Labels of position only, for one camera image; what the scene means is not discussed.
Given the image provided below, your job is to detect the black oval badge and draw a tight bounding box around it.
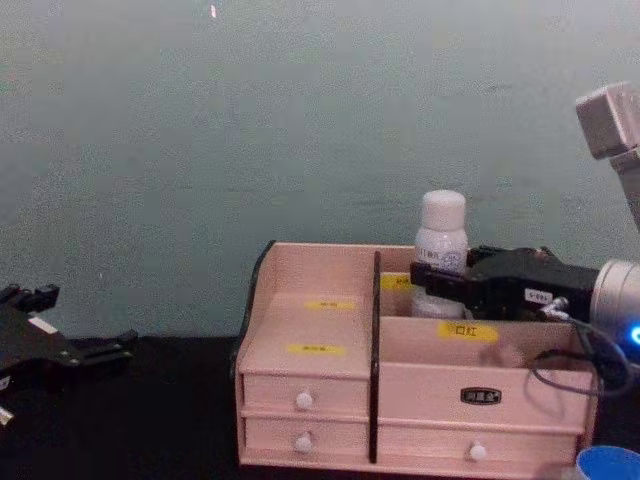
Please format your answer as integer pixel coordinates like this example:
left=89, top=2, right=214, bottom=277
left=460, top=386, right=504, bottom=406

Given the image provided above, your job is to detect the pink wooden desk organizer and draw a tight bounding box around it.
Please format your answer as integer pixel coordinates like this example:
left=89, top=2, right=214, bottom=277
left=228, top=239, right=600, bottom=475

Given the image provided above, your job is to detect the blue round container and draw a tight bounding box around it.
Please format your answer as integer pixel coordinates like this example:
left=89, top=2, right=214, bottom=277
left=574, top=445, right=640, bottom=480

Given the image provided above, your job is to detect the small pink drawer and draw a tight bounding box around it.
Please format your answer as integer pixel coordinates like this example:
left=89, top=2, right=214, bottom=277
left=241, top=372, right=372, bottom=415
left=242, top=414, right=372, bottom=455

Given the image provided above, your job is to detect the yellow label sticker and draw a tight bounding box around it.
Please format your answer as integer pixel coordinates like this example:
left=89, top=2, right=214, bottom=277
left=436, top=320, right=500, bottom=344
left=286, top=342, right=348, bottom=358
left=381, top=273, right=416, bottom=292
left=304, top=297, right=358, bottom=312

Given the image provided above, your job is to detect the wide pink drawer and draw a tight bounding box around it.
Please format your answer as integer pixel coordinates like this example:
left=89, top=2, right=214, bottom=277
left=376, top=423, right=582, bottom=465

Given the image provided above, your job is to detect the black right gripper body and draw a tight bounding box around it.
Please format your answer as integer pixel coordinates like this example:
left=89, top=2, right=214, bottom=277
left=466, top=245, right=601, bottom=322

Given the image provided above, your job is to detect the white plastic bottle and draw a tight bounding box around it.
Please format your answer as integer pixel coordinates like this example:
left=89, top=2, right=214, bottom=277
left=411, top=190, right=470, bottom=320

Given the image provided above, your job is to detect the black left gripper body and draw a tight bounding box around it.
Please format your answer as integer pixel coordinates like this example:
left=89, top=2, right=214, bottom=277
left=0, top=304, right=84, bottom=397

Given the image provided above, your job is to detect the thin dark gripper cable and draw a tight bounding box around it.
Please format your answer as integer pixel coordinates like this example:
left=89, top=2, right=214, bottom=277
left=524, top=295, right=634, bottom=401

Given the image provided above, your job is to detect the black table cloth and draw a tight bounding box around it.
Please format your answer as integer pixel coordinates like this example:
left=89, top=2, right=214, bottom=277
left=0, top=333, right=640, bottom=480

